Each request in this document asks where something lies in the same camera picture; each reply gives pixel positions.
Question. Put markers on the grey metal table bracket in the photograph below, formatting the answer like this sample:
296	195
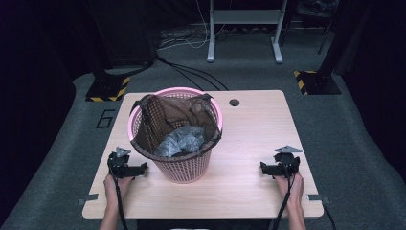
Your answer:
318	198
88	198

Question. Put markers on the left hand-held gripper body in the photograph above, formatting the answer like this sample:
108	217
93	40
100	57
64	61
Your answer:
118	166

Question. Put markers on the white metal desk frame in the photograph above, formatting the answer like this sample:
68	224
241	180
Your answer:
245	16

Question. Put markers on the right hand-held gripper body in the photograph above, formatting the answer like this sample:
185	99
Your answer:
288	162

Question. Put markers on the pink plastic mesh basket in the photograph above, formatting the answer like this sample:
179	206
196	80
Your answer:
185	167

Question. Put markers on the brown garbage bag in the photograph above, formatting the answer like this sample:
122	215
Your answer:
166	118

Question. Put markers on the black stand with striped base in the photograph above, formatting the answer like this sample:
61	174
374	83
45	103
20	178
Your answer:
316	81
107	86

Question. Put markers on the person's left hand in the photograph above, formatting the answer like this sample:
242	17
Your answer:
112	190

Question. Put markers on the grey crumpled plastic wrap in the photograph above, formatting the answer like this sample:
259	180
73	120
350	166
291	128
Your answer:
183	140

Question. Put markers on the person's right hand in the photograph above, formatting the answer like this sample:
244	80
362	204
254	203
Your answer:
295	190

